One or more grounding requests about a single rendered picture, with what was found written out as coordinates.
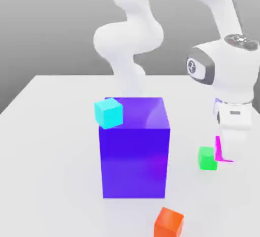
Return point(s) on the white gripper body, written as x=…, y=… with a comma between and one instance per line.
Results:
x=235, y=120

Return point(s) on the small magenta cube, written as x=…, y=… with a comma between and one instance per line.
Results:
x=218, y=149

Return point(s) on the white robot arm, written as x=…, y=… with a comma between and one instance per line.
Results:
x=134, y=37

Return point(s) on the small green cube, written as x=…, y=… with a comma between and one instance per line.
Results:
x=206, y=158

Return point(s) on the small orange cube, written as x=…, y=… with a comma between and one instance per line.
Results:
x=168, y=222

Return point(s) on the small cyan cube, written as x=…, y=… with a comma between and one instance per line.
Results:
x=108, y=114

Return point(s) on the large blue box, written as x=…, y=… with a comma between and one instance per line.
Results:
x=134, y=159

